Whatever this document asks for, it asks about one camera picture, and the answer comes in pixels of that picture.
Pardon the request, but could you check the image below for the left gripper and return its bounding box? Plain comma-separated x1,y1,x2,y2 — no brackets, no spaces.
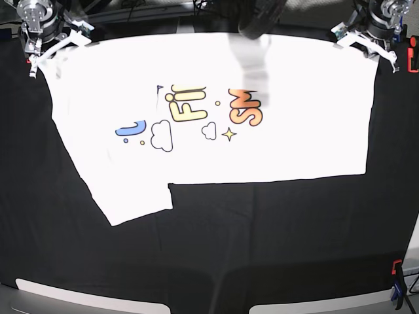
337,30,399,73

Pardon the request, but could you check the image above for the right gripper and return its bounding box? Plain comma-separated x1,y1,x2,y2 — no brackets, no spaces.
29,20,92,78

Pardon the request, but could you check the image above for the white printed t-shirt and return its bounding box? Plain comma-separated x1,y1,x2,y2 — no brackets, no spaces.
39,33,378,226

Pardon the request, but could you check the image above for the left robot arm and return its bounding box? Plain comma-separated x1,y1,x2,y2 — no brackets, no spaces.
331,0,414,73

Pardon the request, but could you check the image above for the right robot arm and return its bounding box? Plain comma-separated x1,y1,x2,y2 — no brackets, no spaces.
12,0,94,78

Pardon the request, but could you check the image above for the red black clamp far right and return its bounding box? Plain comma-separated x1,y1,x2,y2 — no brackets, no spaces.
407,36,418,73

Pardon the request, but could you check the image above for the red blue clamp near right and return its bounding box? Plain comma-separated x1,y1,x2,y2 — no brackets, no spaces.
391,259,407,310

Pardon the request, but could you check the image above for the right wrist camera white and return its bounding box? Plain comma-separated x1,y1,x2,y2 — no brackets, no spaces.
77,20,95,38

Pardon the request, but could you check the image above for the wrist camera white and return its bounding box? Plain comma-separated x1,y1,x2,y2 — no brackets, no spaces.
77,20,95,38
331,22,348,41

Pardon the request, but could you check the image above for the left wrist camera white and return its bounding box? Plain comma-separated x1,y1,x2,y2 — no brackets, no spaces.
331,22,348,41

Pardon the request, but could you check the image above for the black red cable bundle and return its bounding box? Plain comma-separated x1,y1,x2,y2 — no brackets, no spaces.
236,0,290,41

